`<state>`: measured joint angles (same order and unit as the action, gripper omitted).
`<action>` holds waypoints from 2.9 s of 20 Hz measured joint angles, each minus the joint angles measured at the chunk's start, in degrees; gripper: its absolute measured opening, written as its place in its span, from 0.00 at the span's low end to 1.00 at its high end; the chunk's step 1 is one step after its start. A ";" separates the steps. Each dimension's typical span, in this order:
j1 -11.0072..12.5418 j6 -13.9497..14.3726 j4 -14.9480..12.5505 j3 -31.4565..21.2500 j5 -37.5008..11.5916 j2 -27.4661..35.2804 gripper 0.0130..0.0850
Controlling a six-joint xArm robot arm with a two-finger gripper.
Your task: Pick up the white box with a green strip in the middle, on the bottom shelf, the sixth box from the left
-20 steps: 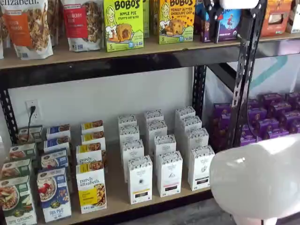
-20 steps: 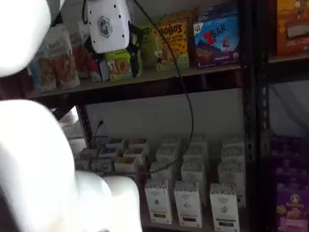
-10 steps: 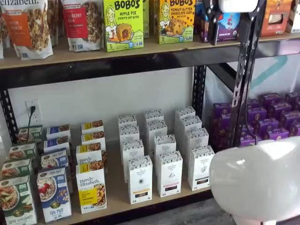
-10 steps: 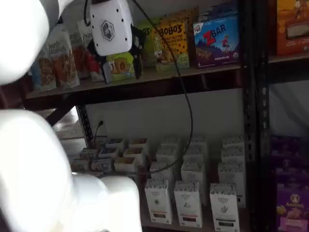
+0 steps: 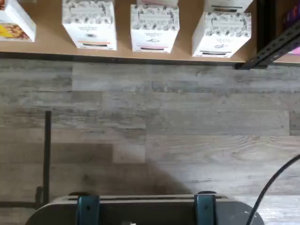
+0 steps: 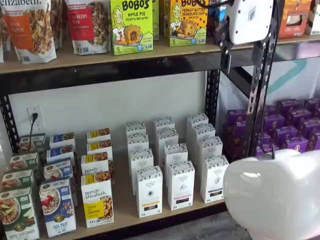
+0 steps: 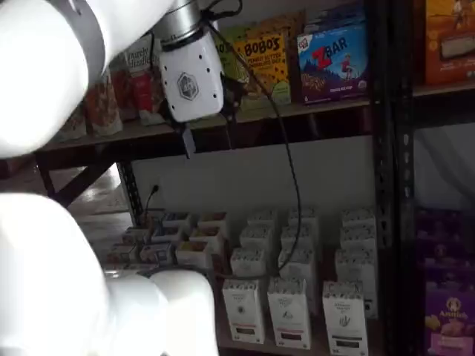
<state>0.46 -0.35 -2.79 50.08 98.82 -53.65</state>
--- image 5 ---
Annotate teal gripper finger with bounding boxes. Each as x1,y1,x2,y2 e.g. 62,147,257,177
193,193,217,225
78,195,101,225

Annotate black metal shelf rack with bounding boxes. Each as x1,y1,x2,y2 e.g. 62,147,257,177
0,0,300,71
273,0,300,64

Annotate white box dark strip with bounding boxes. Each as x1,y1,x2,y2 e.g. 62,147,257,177
192,11,252,58

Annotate white box orange strip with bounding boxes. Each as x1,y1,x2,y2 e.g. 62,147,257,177
61,0,117,51

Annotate white box pink strip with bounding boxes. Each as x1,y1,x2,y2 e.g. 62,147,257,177
130,4,180,53

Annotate white granola photo box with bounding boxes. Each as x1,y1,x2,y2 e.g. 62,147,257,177
0,0,37,43

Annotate white floral tea box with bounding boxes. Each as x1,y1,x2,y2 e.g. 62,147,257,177
203,0,254,14

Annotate purple Annie's snack box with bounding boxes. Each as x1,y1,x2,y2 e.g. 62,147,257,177
281,4,300,56

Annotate thin black rod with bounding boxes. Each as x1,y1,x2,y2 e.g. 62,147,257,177
43,111,52,205

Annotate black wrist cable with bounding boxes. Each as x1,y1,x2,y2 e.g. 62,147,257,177
246,154,300,225

